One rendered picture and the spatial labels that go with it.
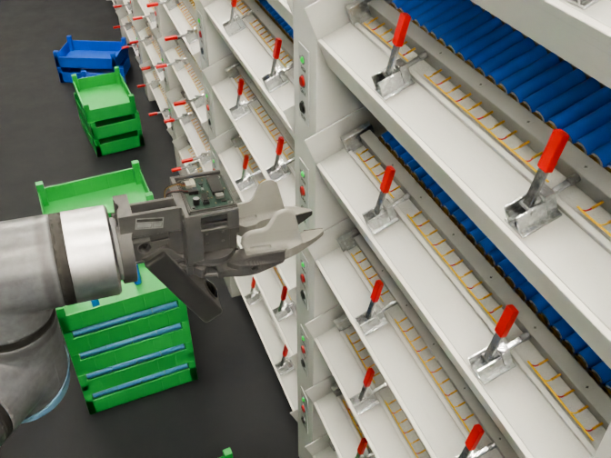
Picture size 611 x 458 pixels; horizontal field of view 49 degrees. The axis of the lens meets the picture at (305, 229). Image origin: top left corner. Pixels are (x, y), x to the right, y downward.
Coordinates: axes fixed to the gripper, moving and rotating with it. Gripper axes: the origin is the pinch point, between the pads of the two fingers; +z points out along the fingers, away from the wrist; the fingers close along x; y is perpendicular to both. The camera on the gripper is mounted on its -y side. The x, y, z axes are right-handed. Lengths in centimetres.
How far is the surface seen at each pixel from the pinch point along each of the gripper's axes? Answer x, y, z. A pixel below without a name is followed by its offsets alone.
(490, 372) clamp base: -18.4, -8.3, 14.3
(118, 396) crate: 67, -104, -21
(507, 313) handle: -17.4, -0.9, 15.0
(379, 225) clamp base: 8.2, -9.0, 14.4
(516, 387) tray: -20.9, -8.6, 16.0
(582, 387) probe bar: -25.3, -4.4, 19.1
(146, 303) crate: 68, -73, -11
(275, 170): 52, -28, 15
